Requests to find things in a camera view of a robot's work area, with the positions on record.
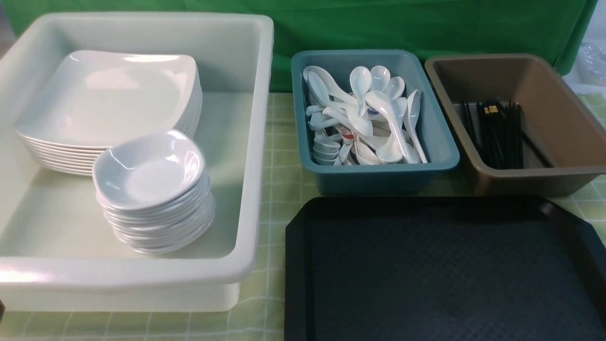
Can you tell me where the teal plastic bin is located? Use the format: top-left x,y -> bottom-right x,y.
291,50 -> 460,196

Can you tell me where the green checked tablecloth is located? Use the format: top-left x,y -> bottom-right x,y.
0,92 -> 606,341

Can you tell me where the green backdrop cloth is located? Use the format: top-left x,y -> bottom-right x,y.
2,0 -> 597,91

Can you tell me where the pile of white soup spoons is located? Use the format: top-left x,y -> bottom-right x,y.
303,65 -> 428,166

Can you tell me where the stack of white square plates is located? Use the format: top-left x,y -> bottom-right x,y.
17,81 -> 203,176

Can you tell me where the large white plastic tub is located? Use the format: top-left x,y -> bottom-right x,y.
0,12 -> 274,312

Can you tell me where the bundle of black chopsticks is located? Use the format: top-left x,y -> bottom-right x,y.
457,100 -> 554,170

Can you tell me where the stack of small white bowls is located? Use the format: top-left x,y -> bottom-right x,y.
96,174 -> 216,254

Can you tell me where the black serving tray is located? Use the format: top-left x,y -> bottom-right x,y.
284,196 -> 606,341

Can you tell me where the white square rice plate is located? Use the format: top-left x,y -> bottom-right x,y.
15,50 -> 200,149

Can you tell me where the white ceramic soup spoon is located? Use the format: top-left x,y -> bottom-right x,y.
365,90 -> 412,163

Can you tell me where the brown plastic bin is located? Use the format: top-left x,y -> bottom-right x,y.
425,54 -> 605,197

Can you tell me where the small white sauce bowl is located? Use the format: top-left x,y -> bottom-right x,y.
92,129 -> 207,211

